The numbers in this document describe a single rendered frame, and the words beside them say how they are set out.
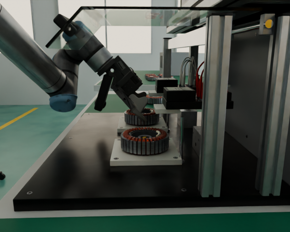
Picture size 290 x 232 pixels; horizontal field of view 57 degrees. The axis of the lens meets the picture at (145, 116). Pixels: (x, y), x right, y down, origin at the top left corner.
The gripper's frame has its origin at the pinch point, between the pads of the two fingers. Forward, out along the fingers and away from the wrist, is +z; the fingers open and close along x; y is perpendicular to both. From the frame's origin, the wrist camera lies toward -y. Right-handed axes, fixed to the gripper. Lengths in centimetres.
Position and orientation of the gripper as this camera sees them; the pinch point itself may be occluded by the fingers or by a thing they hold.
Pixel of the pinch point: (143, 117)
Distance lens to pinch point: 86.0
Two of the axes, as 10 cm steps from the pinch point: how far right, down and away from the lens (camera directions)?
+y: 7.5, -6.5, -1.2
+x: -0.4, -2.3, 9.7
